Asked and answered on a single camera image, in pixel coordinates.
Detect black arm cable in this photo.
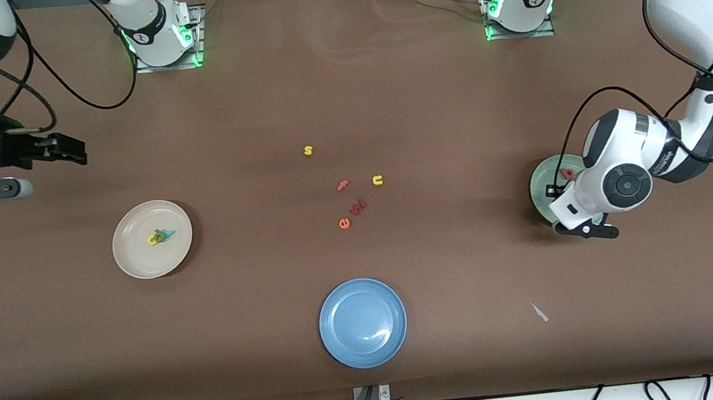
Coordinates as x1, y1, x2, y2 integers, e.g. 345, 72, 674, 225
545, 0, 713, 180
0, 0, 144, 137

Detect small metal clamp bracket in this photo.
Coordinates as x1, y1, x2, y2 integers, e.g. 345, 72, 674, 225
351, 383, 392, 400

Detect light green plate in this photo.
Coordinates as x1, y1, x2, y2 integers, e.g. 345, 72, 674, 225
526, 151, 606, 234

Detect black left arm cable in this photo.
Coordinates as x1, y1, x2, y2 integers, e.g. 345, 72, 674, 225
545, 0, 713, 180

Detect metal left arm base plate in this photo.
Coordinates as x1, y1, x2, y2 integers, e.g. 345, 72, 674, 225
478, 0, 556, 44

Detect beige brown plate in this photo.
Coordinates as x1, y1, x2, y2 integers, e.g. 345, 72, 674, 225
107, 196, 198, 283

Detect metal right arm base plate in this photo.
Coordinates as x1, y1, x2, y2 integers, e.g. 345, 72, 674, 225
129, 4, 211, 75

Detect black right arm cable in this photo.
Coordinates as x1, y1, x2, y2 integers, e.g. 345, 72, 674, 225
0, 0, 144, 137

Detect brown table cover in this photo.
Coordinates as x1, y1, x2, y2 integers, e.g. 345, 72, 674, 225
0, 0, 713, 400

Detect blue plate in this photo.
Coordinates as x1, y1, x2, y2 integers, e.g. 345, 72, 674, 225
314, 273, 413, 373

